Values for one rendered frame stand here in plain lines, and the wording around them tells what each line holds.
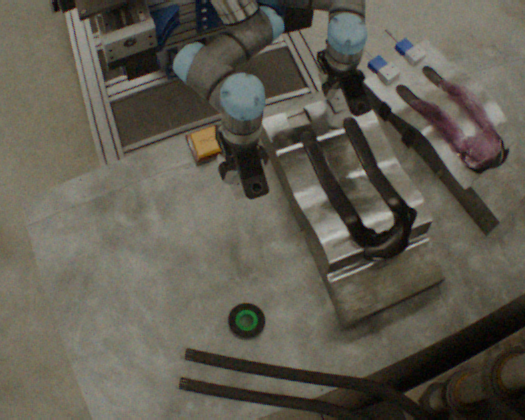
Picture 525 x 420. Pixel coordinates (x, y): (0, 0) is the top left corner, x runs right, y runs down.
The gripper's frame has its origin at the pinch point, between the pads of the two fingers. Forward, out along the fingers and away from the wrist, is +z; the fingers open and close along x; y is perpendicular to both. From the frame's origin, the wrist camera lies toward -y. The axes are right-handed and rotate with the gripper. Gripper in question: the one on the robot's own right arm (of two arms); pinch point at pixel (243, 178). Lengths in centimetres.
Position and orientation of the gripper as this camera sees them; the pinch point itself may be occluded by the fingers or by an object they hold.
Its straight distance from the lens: 153.2
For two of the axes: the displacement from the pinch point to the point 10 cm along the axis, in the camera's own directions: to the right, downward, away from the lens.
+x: -9.3, 3.4, -1.7
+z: -0.4, 3.4, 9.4
